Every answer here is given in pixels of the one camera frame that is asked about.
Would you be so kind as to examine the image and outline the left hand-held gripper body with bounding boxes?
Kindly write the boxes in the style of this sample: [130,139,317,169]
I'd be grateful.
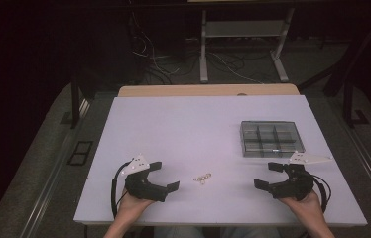
[119,154,169,203]

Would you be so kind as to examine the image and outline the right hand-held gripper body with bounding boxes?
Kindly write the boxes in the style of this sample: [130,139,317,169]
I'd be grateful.
[269,150,333,202]

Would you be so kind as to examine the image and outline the clear plastic compartment box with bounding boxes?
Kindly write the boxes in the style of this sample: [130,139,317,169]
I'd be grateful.
[239,120,307,159]

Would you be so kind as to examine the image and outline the small gold linked rings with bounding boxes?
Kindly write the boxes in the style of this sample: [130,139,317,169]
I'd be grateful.
[192,172,213,185]

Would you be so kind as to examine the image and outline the person's left hand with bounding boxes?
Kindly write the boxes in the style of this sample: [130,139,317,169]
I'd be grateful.
[116,189,157,220]

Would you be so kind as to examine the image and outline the person's right hand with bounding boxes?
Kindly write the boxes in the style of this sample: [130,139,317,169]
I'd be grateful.
[279,190,325,221]

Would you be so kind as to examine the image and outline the person's left leg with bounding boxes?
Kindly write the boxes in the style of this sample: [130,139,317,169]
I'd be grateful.
[153,225,208,238]

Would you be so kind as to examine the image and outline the person's leg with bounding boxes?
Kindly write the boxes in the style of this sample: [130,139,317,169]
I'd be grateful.
[153,225,208,238]
[220,225,281,238]

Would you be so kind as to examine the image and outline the white foam board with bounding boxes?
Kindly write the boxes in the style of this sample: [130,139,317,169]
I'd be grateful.
[72,94,369,228]

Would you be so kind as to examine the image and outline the person's right leg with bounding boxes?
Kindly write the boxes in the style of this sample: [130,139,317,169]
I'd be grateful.
[220,225,281,238]

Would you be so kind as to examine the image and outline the wooden table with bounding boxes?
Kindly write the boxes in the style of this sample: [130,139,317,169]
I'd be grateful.
[117,83,302,98]

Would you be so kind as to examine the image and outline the black metal stand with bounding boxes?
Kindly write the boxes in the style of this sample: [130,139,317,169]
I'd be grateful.
[69,70,92,130]
[296,8,371,129]

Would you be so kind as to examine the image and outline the grey metal stand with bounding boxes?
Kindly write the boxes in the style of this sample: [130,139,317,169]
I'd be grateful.
[198,7,297,84]

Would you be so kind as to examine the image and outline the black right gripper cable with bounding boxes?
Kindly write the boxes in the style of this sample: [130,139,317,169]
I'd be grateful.
[311,174,333,213]

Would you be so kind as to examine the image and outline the aluminium floor rail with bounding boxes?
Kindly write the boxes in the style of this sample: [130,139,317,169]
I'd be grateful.
[328,98,371,214]
[18,98,92,238]

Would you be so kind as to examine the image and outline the black floor cables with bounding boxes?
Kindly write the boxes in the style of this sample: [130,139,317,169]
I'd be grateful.
[147,49,274,85]

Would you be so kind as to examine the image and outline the white floor cable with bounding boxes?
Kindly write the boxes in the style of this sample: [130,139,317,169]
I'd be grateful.
[129,11,182,76]

